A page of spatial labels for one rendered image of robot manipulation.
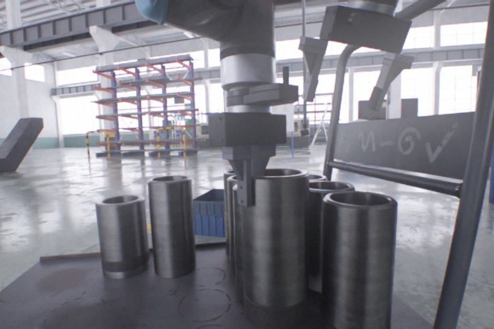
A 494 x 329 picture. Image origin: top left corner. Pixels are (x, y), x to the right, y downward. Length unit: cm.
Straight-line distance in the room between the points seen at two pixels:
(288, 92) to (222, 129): 11
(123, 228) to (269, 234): 48
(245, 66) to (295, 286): 37
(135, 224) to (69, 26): 1475
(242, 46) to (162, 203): 48
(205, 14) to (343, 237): 38
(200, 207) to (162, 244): 96
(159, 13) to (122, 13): 1309
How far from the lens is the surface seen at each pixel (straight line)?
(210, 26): 39
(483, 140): 58
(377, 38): 49
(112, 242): 83
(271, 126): 43
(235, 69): 41
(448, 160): 63
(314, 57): 47
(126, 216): 80
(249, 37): 41
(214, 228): 174
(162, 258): 80
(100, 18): 1431
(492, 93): 59
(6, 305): 90
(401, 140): 72
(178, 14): 36
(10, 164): 806
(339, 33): 46
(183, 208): 75
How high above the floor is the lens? 65
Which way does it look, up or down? 6 degrees down
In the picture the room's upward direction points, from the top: 2 degrees counter-clockwise
